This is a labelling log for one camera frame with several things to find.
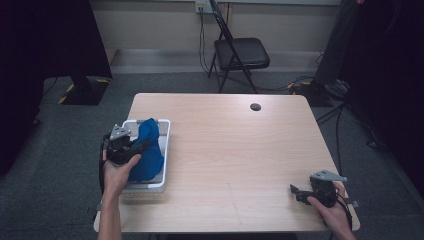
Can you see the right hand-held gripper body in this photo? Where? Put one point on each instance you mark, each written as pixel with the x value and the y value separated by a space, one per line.
pixel 323 191

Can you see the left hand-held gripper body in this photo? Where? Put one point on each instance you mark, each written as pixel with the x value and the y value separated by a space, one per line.
pixel 118 150

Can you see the blue t-shirt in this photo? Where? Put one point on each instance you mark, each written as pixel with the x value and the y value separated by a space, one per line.
pixel 150 156

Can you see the white plastic basket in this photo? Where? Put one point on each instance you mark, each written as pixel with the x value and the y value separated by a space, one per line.
pixel 165 146

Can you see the person's right hand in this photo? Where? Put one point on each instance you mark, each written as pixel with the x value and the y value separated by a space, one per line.
pixel 333 215

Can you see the person's left hand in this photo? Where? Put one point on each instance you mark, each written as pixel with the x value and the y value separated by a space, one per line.
pixel 118 176

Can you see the grey tape piece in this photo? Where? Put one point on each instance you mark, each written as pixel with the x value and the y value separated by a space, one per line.
pixel 355 203
pixel 98 207

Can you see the black stand base yellow tape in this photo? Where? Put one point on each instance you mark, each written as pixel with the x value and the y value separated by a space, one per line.
pixel 313 95
pixel 85 93

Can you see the dark curtain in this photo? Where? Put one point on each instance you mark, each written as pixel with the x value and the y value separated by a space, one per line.
pixel 390 66
pixel 43 50

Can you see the black folding chair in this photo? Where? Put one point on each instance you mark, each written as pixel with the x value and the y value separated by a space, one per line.
pixel 243 51

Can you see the grey covered stand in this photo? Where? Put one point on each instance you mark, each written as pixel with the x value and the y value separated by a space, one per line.
pixel 335 43

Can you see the white wall socket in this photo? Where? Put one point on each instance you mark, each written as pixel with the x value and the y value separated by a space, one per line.
pixel 201 6

